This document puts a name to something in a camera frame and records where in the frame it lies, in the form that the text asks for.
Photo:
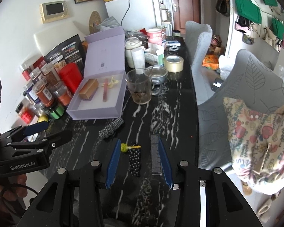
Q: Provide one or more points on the white refrigerator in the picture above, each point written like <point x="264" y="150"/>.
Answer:
<point x="135" y="14"/>

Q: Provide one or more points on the green lidded jar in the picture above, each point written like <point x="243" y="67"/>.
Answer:
<point x="56" y="110"/>

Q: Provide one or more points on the red canister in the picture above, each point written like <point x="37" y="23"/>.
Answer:
<point x="71" y="76"/>

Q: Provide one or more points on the small metal bowl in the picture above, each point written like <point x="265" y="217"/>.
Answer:
<point x="158" y="72"/>

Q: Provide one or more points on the checkered fabric scrunchie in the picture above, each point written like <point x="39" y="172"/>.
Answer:
<point x="111" y="128"/>

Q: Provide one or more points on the wall intercom screen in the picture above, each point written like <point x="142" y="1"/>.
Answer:
<point x="53" y="11"/>

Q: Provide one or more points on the pink nail file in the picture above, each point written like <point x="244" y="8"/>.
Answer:
<point x="105" y="89"/>

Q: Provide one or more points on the black coffee bag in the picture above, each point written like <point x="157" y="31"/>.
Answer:
<point x="69" y="51"/>

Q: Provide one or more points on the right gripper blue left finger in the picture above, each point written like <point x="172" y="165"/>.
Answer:
<point x="113" y="162"/>

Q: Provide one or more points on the pink stacked bowls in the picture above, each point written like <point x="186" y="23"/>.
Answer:
<point x="154" y="36"/>

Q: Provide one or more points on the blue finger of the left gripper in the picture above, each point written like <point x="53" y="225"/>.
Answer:
<point x="35" y="128"/>

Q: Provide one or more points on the cream plastic hair clip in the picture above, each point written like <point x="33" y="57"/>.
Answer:
<point x="109" y="83"/>

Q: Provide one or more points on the grey leaf chair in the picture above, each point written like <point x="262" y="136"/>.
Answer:
<point x="249" y="80"/>
<point x="197" y="39"/>

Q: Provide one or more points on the black polka dot clip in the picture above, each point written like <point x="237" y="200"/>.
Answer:
<point x="135" y="161"/>

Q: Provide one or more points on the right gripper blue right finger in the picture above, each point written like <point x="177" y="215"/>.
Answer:
<point x="165" y="163"/>

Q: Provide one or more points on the glass mug with stick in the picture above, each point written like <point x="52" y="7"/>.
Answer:
<point x="142" y="86"/>

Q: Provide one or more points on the yellow green hair clip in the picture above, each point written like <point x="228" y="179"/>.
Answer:
<point x="125" y="148"/>

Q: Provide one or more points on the floral cushion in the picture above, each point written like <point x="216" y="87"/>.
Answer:
<point x="257" y="146"/>

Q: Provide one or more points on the gold rectangular box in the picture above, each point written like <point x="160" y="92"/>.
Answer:
<point x="89" y="89"/>

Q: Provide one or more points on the brown spice jar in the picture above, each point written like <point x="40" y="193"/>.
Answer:
<point x="50" y="74"/>

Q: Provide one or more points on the lilac gift box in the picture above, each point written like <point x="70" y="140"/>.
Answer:
<point x="105" y="58"/>

